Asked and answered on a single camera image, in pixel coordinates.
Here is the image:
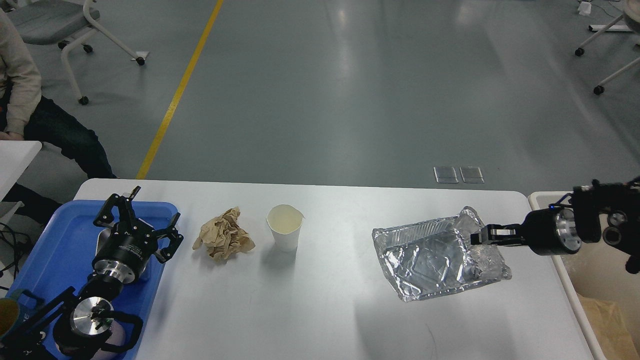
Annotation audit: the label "blue plastic tray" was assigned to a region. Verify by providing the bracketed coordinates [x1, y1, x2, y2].
[9, 200, 178, 360]

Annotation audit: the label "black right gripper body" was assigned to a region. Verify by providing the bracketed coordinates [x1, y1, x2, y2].
[519, 208, 583, 256]

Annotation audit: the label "brown paper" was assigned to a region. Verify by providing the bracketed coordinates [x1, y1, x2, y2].
[192, 206, 256, 262]
[578, 294, 640, 360]

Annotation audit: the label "floor outlet plate left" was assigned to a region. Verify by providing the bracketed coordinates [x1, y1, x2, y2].
[433, 166, 460, 184]

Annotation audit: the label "floor outlet plate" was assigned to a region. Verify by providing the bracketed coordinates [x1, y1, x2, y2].
[433, 166, 460, 184]
[459, 166, 485, 184]

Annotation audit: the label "person in beige sweater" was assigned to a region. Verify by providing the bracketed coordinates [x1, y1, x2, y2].
[0, 10, 118, 226]

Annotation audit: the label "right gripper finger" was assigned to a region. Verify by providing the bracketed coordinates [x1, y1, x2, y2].
[470, 224, 526, 247]

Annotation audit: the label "pink mug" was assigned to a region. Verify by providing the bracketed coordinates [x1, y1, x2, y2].
[93, 321, 126, 360]

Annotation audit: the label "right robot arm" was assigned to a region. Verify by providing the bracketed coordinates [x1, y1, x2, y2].
[470, 178, 640, 275]

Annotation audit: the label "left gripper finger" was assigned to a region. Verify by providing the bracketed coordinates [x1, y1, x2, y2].
[145, 212, 185, 264]
[93, 186, 141, 233]

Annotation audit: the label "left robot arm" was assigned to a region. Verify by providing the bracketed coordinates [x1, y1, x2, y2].
[1, 187, 183, 360]

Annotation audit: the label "dark blue mug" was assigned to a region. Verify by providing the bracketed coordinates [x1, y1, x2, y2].
[0, 288, 45, 348]

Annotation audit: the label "aluminium foil tray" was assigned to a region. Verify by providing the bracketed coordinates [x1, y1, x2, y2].
[371, 206, 512, 303]

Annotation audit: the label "white chair base right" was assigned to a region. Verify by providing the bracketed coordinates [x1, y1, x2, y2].
[575, 0, 640, 96]

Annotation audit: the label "white paper cup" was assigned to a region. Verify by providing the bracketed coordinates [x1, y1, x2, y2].
[266, 203, 306, 252]

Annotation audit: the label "brown paper in bin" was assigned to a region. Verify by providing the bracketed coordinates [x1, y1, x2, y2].
[578, 294, 640, 360]

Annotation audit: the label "floor outlet plate right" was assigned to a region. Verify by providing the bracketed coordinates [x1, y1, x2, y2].
[459, 166, 485, 184]

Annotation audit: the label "grey office chair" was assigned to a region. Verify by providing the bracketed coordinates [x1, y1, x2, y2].
[7, 0, 146, 106]

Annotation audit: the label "beige plastic bin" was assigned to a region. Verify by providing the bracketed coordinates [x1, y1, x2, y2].
[528, 191, 640, 360]

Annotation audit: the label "white side table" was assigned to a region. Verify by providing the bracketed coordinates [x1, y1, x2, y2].
[0, 140, 42, 199]

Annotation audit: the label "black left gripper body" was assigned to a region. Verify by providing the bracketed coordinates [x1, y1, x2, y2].
[92, 222, 161, 286]

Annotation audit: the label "black cables at left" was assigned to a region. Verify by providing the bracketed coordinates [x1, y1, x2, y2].
[0, 222, 32, 291]

